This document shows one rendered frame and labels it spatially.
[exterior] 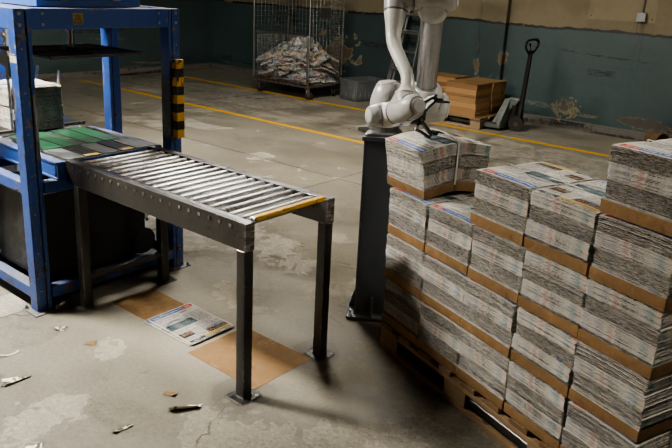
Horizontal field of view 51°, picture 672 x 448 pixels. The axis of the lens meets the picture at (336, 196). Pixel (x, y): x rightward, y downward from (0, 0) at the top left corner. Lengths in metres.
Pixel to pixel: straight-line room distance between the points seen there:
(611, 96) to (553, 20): 1.26
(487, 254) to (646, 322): 0.72
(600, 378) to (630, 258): 0.44
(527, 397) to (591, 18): 7.43
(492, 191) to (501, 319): 0.50
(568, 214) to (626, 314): 0.37
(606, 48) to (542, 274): 7.24
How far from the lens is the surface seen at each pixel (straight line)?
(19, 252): 4.27
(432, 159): 3.09
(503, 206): 2.73
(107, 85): 4.67
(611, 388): 2.54
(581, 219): 2.47
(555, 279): 2.61
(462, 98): 9.37
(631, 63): 9.61
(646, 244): 2.33
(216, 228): 2.95
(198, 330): 3.69
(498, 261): 2.80
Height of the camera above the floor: 1.73
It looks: 17 degrees down
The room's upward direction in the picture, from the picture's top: 3 degrees clockwise
